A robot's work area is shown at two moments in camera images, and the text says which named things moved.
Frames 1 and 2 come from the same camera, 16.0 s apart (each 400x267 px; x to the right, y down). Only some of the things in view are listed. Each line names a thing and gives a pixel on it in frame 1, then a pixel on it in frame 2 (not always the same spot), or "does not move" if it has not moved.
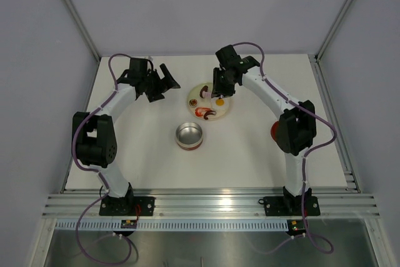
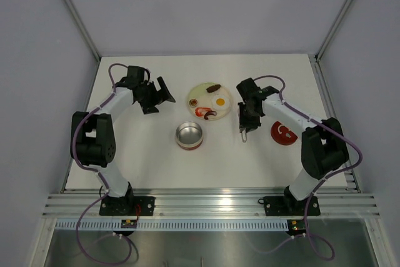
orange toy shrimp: (199, 110) does not move
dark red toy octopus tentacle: (209, 112) does not move
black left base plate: (125, 206) does not move
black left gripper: (164, 85) -> (158, 97)
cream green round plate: (203, 106) does not move
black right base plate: (290, 206) does not move
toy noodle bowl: (193, 102) does not move
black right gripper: (217, 89) -> (243, 122)
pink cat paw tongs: (206, 94) -> (244, 134)
